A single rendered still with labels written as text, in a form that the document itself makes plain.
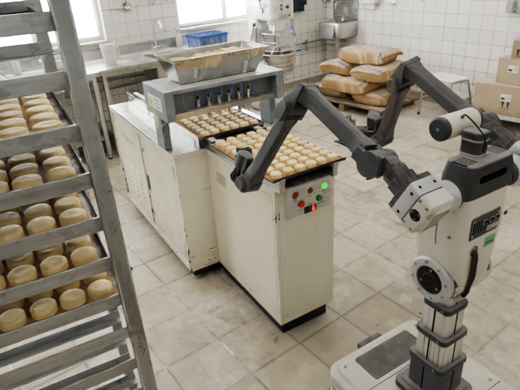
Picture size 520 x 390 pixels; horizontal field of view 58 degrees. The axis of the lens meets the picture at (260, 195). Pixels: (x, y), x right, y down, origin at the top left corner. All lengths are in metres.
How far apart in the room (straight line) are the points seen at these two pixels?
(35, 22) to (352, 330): 2.13
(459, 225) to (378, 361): 0.83
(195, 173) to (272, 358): 1.05
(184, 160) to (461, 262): 1.57
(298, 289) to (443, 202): 1.26
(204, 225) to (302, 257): 0.73
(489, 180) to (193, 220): 1.74
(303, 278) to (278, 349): 0.38
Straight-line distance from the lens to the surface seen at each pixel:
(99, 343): 1.08
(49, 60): 1.26
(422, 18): 6.34
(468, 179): 1.37
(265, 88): 2.79
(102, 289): 1.05
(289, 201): 2.05
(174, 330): 2.65
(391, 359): 2.09
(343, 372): 2.02
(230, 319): 2.65
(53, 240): 0.93
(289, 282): 2.33
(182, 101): 2.57
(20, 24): 0.83
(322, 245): 2.34
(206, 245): 2.84
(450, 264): 1.52
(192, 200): 2.67
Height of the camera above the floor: 1.75
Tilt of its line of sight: 27 degrees down
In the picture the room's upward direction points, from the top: 4 degrees counter-clockwise
